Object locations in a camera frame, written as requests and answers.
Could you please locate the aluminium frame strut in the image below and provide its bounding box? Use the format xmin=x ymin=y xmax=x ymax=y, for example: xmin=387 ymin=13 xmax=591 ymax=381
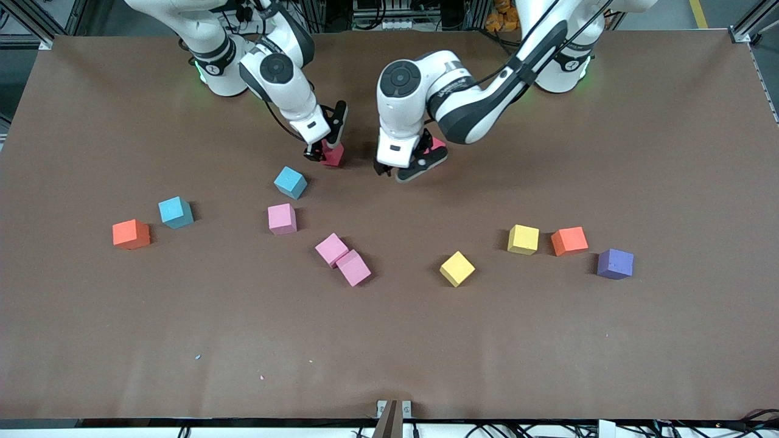
xmin=0 ymin=0 xmax=83 ymax=50
xmin=729 ymin=0 xmax=779 ymax=44

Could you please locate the purple foam cube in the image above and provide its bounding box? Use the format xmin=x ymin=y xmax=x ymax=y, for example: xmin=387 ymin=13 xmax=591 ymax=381
xmin=596 ymin=248 xmax=635 ymax=280

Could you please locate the orange plastic pile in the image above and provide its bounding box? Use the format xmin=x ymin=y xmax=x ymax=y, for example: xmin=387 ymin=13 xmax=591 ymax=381
xmin=485 ymin=0 xmax=530 ymax=32

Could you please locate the white power strip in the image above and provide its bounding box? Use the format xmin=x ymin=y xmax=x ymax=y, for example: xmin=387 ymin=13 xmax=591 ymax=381
xmin=365 ymin=17 xmax=421 ymax=31

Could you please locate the pink foam cube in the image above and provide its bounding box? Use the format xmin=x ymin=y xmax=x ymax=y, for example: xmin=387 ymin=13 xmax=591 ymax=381
xmin=315 ymin=232 xmax=350 ymax=269
xmin=268 ymin=203 xmax=298 ymax=236
xmin=336 ymin=249 xmax=372 ymax=288

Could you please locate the aluminium table edge rail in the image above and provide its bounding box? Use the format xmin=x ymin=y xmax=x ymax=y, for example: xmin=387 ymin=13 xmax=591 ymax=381
xmin=750 ymin=43 xmax=779 ymax=125

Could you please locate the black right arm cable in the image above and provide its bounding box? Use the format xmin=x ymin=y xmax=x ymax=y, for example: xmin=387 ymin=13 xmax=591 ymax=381
xmin=262 ymin=97 xmax=308 ymax=145

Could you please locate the light blue foam cube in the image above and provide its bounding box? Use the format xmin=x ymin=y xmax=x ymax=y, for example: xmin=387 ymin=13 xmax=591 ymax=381
xmin=273 ymin=166 xmax=308 ymax=200
xmin=158 ymin=196 xmax=195 ymax=230

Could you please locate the yellow foam cube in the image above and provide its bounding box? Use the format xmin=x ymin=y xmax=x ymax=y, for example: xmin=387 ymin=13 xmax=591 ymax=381
xmin=439 ymin=251 xmax=476 ymax=288
xmin=508 ymin=224 xmax=540 ymax=256

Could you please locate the metal mount bracket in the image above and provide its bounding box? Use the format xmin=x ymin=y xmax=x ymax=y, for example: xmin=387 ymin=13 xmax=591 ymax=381
xmin=376 ymin=399 xmax=413 ymax=438

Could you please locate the brown table cover sheet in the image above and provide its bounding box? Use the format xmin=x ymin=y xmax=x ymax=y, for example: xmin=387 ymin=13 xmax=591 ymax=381
xmin=0 ymin=30 xmax=779 ymax=422

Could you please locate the orange foam cube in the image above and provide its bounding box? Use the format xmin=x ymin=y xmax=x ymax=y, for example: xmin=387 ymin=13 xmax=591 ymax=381
xmin=551 ymin=226 xmax=590 ymax=257
xmin=112 ymin=219 xmax=152 ymax=251

